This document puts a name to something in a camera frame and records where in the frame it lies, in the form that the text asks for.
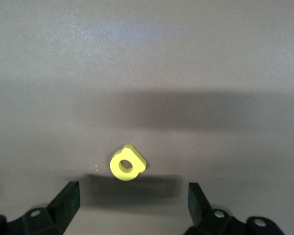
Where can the yellow letter a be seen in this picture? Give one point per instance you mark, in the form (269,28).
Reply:
(117,169)

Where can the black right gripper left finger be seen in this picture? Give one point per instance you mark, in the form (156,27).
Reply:
(51,215)

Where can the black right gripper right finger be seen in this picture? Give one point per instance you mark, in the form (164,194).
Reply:
(210,220)

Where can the brown table cover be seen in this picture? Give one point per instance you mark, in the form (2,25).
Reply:
(63,61)

